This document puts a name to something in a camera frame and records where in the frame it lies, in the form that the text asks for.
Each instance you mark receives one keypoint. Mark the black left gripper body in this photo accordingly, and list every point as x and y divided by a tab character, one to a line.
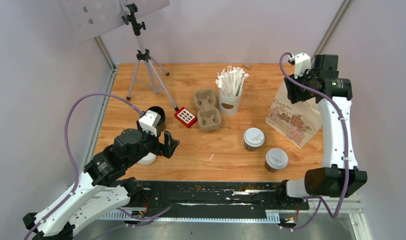
150	144

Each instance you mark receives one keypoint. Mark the red white block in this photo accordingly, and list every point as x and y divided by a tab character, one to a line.
185	117

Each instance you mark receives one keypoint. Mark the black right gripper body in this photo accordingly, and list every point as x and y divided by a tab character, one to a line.
306	79

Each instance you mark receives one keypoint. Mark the brown pulp cup carrier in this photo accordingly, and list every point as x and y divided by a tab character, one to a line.
208	115

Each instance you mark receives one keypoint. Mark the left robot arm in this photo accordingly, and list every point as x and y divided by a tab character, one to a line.
98	190

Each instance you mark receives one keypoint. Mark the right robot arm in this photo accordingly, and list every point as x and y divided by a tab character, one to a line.
339	175

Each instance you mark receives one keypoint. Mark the lidded coffee cup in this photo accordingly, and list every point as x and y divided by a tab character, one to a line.
276	159

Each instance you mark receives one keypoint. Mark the dark cup of coffee beans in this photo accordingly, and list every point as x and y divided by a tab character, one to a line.
161	124

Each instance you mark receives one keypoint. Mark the silver tripod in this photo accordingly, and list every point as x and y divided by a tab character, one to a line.
143	55

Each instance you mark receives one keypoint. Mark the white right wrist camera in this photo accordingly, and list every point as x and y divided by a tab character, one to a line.
301	63

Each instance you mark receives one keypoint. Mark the bundle of white wrapped straws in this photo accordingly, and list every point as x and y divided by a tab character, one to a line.
230	81

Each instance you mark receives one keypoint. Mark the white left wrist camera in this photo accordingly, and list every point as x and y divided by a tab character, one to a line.
148	122

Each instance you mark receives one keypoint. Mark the clear brown printed coffee cup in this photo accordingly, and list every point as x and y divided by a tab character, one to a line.
252	146

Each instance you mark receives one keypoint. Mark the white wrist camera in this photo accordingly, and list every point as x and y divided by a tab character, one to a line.
301	63
148	122

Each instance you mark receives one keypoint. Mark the grey perforated board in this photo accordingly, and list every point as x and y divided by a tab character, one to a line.
92	18

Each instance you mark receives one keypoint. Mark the paper bag with orange handles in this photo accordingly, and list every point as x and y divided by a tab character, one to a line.
298	122

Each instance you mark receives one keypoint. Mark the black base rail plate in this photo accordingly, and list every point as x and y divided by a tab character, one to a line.
214	199

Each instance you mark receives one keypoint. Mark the white cup lid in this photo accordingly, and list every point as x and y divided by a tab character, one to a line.
254	135

